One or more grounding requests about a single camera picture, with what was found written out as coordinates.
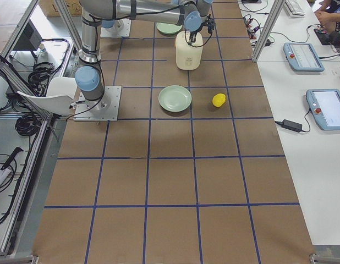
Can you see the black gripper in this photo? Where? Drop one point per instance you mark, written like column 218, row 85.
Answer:
column 192, row 36

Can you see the white rice cooker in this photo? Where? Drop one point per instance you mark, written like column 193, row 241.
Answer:
column 188, row 57

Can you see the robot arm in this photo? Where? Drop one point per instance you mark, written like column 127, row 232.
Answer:
column 112, row 19
column 113, row 24

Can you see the green plate far side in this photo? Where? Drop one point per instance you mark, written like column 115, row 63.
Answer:
column 168, row 29

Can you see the green plate near lemon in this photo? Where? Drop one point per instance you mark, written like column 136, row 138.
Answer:
column 175, row 98

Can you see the yellow lemon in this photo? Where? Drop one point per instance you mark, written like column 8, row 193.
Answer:
column 219, row 100

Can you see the white keyboard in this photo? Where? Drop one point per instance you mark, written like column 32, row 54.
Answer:
column 293, row 9

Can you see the upper teach pendant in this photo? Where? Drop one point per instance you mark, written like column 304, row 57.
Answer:
column 302, row 57

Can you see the teach pendant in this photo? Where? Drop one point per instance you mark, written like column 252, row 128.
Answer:
column 325, row 107
column 302, row 57

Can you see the black power adapter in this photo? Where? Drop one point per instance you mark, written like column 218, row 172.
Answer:
column 293, row 126

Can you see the brown paper table mat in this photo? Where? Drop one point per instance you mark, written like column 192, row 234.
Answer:
column 204, row 185

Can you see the person at desk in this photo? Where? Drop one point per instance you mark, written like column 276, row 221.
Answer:
column 328, row 15

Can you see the white chair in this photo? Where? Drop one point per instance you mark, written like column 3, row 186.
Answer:
column 59, row 96

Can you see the lower teach pendant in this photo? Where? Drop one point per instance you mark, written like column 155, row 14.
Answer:
column 325, row 107

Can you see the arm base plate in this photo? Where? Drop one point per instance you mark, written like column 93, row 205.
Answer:
column 125, row 32
column 99, row 111

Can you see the aluminium frame post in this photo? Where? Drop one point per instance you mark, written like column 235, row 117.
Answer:
column 267, row 28

